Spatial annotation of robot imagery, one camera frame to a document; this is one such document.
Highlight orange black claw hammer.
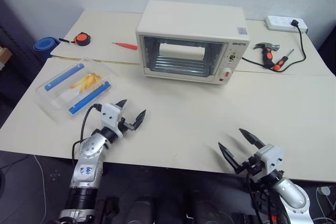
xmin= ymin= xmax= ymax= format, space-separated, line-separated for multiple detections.
xmin=253 ymin=42 xmax=280 ymax=69

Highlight brown cardboard box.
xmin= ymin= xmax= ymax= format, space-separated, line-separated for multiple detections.
xmin=0 ymin=46 xmax=14 ymax=71

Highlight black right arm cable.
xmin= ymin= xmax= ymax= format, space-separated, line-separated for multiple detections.
xmin=245 ymin=170 xmax=266 ymax=224

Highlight black power cable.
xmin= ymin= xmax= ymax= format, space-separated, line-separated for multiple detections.
xmin=241 ymin=19 xmax=308 ymax=73

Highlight cream toaster oven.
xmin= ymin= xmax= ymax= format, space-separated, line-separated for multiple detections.
xmin=135 ymin=0 xmax=251 ymax=86

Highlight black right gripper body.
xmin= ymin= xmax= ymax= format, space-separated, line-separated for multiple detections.
xmin=237 ymin=155 xmax=264 ymax=180

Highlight dark rounded shape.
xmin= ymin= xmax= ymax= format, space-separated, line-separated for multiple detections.
xmin=183 ymin=189 xmax=250 ymax=224
xmin=130 ymin=195 xmax=159 ymax=224

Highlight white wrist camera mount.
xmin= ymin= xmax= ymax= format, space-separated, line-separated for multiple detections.
xmin=255 ymin=143 xmax=285 ymax=175
xmin=100 ymin=102 xmax=124 ymax=138

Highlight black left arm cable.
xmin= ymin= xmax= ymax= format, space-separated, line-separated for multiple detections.
xmin=71 ymin=103 xmax=103 ymax=167

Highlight orange black tape measure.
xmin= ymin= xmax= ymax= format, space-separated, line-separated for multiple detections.
xmin=58 ymin=31 xmax=92 ymax=46

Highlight orange black screwdriver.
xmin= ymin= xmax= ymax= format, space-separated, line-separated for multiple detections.
xmin=272 ymin=48 xmax=295 ymax=72

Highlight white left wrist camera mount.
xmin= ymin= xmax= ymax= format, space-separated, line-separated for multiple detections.
xmin=100 ymin=102 xmax=124 ymax=138

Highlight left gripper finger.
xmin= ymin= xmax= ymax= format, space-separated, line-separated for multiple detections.
xmin=114 ymin=99 xmax=128 ymax=110
xmin=131 ymin=109 xmax=147 ymax=131

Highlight white power strip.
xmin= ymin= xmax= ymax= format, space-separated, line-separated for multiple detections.
xmin=264 ymin=15 xmax=309 ymax=34

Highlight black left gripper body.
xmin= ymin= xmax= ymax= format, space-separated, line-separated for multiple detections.
xmin=119 ymin=116 xmax=135 ymax=133

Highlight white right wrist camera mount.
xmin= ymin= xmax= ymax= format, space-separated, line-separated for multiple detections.
xmin=255 ymin=143 xmax=285 ymax=175

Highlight blue container clip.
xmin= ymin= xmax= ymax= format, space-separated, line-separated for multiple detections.
xmin=44 ymin=63 xmax=86 ymax=91
xmin=68 ymin=81 xmax=110 ymax=114

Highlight blue collapsible bowl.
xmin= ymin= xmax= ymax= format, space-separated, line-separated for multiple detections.
xmin=33 ymin=37 xmax=61 ymax=58

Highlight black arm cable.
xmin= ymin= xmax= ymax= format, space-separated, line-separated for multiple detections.
xmin=71 ymin=103 xmax=103 ymax=167
xmin=245 ymin=170 xmax=266 ymax=224

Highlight clear plastic tray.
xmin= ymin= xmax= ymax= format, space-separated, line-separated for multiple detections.
xmin=36 ymin=59 xmax=117 ymax=124

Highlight yellow french fries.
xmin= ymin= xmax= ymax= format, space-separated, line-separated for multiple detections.
xmin=69 ymin=72 xmax=102 ymax=94

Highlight white floor cable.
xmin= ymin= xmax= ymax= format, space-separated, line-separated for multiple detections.
xmin=33 ymin=155 xmax=48 ymax=224

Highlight white floor charger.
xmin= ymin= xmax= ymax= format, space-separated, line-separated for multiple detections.
xmin=316 ymin=185 xmax=332 ymax=196

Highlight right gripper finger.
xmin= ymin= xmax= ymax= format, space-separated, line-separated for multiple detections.
xmin=238 ymin=128 xmax=267 ymax=150
xmin=218 ymin=142 xmax=243 ymax=175

